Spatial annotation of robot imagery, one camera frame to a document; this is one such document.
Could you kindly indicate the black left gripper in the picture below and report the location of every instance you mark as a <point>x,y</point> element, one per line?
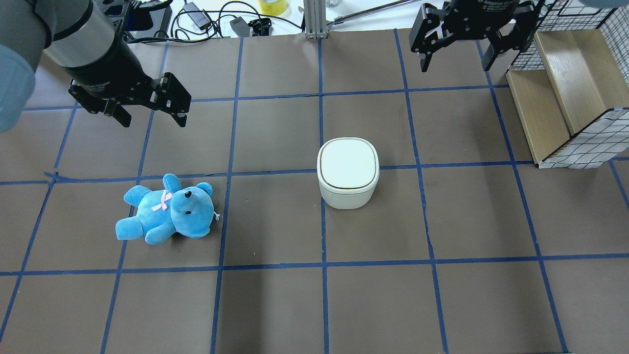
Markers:
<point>105,66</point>

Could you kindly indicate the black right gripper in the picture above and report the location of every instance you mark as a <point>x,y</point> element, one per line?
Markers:
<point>474,14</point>

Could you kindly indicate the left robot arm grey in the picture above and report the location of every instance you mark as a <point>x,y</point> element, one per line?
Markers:
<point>86,44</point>

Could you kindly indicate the white trash can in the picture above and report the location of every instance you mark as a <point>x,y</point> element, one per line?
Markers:
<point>348,172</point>

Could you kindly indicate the blue teddy bear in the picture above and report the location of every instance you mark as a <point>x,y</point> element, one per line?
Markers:
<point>173,210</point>

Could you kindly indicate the grey power brick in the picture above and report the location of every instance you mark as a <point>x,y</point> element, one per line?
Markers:
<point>240,27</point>

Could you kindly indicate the yellow tape roll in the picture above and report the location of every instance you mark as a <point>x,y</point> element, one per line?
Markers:
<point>273,7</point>

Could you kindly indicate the wooden wire shelf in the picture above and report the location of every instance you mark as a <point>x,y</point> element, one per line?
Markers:
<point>570,87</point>

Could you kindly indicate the aluminium camera post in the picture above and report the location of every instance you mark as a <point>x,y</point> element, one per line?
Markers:
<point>315,19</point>

